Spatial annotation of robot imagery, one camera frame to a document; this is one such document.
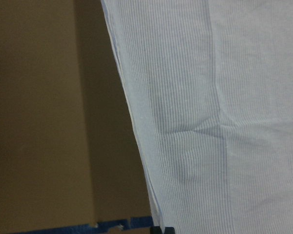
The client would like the light blue striped shirt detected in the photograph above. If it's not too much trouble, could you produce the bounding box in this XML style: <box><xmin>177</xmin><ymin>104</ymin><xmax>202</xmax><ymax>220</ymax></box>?
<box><xmin>102</xmin><ymin>0</ymin><xmax>293</xmax><ymax>234</ymax></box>

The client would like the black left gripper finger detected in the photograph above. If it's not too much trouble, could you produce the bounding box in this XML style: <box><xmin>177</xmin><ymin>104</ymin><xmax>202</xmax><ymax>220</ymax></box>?
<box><xmin>150</xmin><ymin>226</ymin><xmax>161</xmax><ymax>234</ymax></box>

